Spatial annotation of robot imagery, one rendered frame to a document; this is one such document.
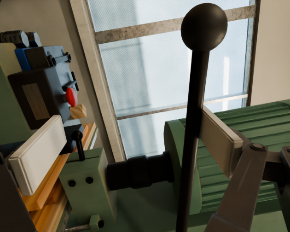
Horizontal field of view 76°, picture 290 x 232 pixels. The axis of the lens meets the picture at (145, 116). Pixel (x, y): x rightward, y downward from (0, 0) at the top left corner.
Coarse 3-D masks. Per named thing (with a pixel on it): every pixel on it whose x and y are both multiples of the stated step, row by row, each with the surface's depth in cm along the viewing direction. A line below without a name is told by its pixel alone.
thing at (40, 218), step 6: (84, 126) 59; (84, 132) 56; (84, 138) 55; (36, 210) 30; (42, 210) 30; (48, 210) 31; (30, 216) 29; (36, 216) 29; (42, 216) 29; (48, 216) 31; (36, 222) 28; (42, 222) 29; (36, 228) 27; (42, 228) 29
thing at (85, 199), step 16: (96, 160) 33; (64, 176) 31; (80, 176) 31; (96, 176) 32; (80, 192) 33; (96, 192) 33; (112, 192) 38; (80, 208) 34; (96, 208) 34; (112, 208) 36; (80, 224) 36; (112, 224) 36
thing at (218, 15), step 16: (192, 16) 13; (208, 16) 13; (224, 16) 13; (192, 32) 13; (208, 32) 13; (224, 32) 13; (192, 48) 14; (208, 48) 14; (192, 64) 15; (208, 64) 15; (192, 80) 16; (192, 96) 16; (192, 112) 16; (192, 128) 17; (192, 144) 18; (192, 160) 18; (192, 176) 19; (176, 224) 22
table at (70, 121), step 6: (72, 120) 59; (78, 120) 65; (66, 126) 54; (6, 144) 30; (12, 144) 31; (18, 144) 33; (0, 150) 28; (6, 150) 30; (12, 150) 31; (6, 156) 29
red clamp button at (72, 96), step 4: (68, 88) 28; (72, 88) 29; (68, 92) 27; (72, 92) 28; (68, 96) 27; (72, 96) 28; (76, 96) 30; (68, 100) 28; (72, 100) 28; (76, 100) 29; (72, 104) 28; (76, 104) 29
